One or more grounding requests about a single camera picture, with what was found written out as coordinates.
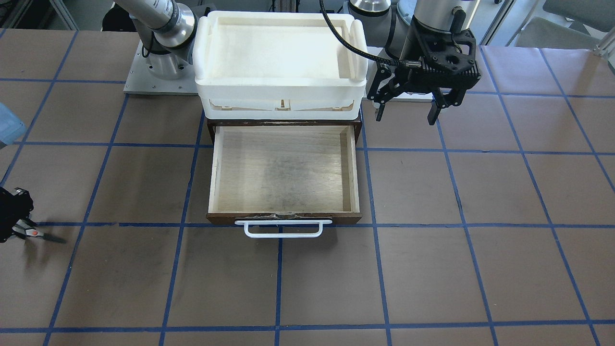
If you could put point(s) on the wooden drawer with white handle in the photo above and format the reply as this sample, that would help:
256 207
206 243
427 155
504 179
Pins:
284 175

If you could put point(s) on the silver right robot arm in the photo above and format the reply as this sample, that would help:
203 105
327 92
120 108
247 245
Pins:
167 30

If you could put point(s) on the orange grey scissors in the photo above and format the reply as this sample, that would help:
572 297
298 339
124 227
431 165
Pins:
34 233

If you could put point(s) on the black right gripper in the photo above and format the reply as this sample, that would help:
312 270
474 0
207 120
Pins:
10 210

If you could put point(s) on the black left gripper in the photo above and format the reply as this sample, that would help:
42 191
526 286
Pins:
390 82

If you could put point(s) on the white foam box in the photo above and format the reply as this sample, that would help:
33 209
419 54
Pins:
279 66

